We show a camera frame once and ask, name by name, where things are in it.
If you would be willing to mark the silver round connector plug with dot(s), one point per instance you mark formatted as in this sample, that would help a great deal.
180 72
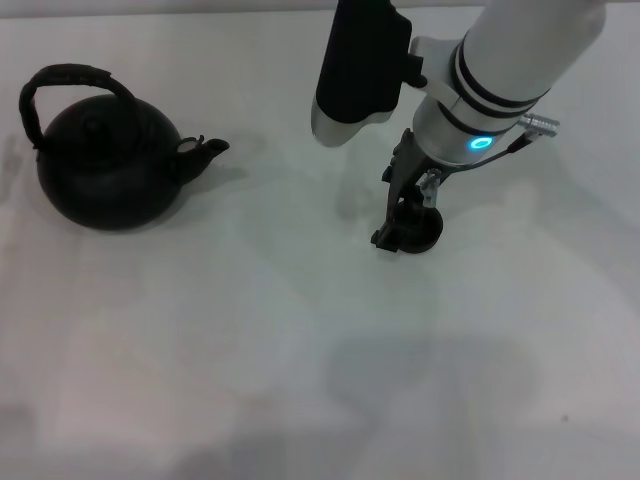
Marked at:
541 125

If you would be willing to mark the right wrist camera housing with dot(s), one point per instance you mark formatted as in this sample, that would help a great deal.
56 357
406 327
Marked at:
360 65

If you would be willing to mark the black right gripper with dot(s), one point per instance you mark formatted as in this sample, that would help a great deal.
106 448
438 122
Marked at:
406 167

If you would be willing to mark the small dark round teacup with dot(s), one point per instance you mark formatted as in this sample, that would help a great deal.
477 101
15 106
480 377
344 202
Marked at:
425 232

